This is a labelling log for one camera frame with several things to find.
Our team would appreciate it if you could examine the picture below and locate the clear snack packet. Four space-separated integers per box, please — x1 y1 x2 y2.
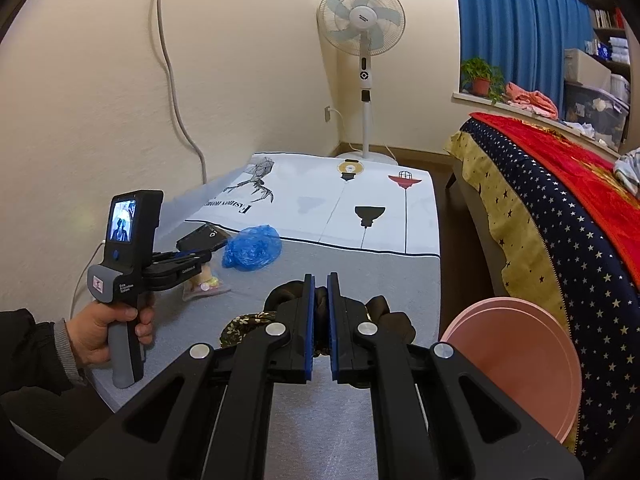
181 265 232 302

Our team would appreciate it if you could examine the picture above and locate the floral patterned cloth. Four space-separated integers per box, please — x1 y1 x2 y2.
218 310 278 348

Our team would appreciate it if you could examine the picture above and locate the pink folded cloth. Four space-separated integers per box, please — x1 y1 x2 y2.
504 81 558 120

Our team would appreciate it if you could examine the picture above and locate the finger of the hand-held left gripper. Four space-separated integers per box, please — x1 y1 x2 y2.
144 260 202 292
152 249 213 266

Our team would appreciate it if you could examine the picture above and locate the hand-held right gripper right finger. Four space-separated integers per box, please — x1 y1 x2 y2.
327 272 585 480

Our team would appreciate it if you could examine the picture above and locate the white standing fan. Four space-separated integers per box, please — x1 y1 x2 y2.
316 0 407 165

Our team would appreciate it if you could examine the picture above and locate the grey cardboard box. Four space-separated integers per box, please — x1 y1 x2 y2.
564 48 612 86

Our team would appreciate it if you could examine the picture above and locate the navy yellow starred bed cover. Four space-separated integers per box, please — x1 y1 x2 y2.
444 119 640 466

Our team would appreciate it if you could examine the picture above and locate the white cable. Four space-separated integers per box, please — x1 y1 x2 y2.
70 239 108 322

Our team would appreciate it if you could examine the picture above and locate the grey white crumpled cloth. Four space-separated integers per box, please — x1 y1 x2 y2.
614 149 640 186

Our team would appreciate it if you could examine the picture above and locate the grey wall cable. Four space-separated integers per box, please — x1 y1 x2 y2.
145 0 209 186

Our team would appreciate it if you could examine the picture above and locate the blue plastic bag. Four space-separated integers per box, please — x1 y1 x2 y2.
221 224 282 272

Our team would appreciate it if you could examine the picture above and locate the dark cloth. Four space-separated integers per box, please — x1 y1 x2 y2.
265 280 418 356

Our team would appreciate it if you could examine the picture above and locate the bookshelf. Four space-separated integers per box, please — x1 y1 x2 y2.
585 0 633 81

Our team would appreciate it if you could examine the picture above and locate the black case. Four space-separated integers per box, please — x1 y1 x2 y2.
176 224 232 253

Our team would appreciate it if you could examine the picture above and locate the pink plastic basin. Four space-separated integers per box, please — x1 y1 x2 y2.
439 296 582 446

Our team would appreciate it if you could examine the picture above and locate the person's left forearm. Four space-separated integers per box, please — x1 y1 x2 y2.
0 308 91 401

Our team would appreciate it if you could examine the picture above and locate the red blanket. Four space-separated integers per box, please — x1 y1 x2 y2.
470 112 640 286

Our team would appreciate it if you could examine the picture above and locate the person's left hand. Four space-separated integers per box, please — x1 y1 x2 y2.
67 294 156 368

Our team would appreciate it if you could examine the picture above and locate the blue curtain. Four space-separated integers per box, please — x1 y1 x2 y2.
452 0 608 111

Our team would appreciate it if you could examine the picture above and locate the potted green plant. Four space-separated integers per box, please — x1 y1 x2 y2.
460 57 507 103

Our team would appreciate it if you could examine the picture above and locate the clear plastic storage bin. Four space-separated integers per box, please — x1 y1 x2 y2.
564 75 630 141

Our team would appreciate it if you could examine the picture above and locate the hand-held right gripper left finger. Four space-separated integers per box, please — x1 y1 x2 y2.
57 272 317 480

